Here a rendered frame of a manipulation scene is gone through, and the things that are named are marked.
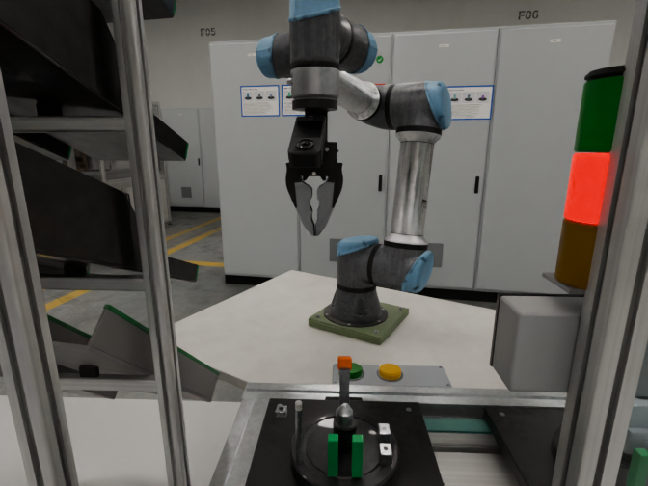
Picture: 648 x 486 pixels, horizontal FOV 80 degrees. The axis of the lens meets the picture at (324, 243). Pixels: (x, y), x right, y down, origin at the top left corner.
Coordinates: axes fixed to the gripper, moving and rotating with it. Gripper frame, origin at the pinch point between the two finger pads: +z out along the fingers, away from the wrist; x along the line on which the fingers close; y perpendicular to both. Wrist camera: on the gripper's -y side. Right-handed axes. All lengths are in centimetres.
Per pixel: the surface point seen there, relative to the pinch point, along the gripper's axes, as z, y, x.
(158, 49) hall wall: -208, 802, 378
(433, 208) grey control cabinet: 40, 275, -85
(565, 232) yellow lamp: -6.7, -31.7, -21.5
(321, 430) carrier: 24.3, -16.9, -1.9
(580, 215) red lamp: -8.3, -32.9, -21.7
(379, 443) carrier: 24.3, -18.9, -9.6
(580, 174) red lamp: -11.2, -32.3, -21.5
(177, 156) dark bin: -12.0, -14.5, 15.6
